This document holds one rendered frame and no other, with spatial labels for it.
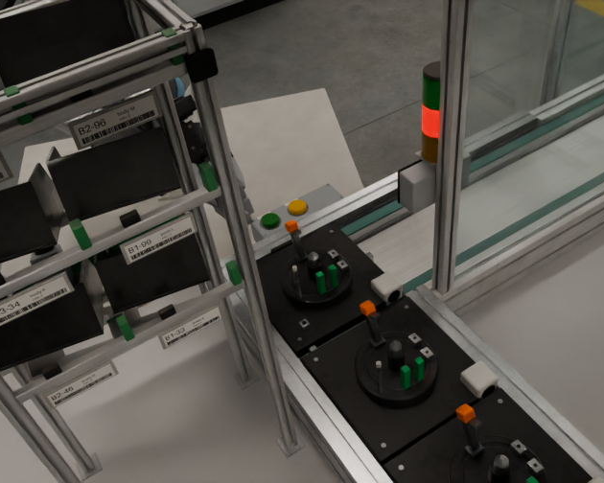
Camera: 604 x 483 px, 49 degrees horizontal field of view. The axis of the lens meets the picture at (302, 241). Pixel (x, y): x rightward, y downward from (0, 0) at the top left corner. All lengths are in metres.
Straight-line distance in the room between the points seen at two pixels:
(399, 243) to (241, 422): 0.50
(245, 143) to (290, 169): 0.18
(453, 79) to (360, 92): 2.65
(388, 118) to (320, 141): 1.59
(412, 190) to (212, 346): 0.55
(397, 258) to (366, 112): 2.10
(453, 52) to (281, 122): 1.03
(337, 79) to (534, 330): 2.57
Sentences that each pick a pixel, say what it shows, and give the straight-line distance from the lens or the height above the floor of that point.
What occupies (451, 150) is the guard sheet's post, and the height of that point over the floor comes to 1.30.
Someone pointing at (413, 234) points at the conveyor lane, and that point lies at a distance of 1.47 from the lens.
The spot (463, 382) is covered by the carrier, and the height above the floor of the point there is 0.97.
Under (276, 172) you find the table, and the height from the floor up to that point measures 0.86.
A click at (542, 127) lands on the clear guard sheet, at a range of 1.23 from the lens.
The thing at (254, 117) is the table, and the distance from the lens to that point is 1.98.
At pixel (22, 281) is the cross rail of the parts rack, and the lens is 0.75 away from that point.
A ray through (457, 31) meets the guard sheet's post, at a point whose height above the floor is 1.50.
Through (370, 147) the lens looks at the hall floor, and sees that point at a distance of 3.23.
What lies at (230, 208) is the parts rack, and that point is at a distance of 0.78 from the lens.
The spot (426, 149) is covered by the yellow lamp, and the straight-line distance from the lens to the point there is 1.09.
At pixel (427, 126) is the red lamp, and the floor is 1.33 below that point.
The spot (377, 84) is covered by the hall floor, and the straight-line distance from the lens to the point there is 3.68.
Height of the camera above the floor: 1.95
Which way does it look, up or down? 44 degrees down
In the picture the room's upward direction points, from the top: 9 degrees counter-clockwise
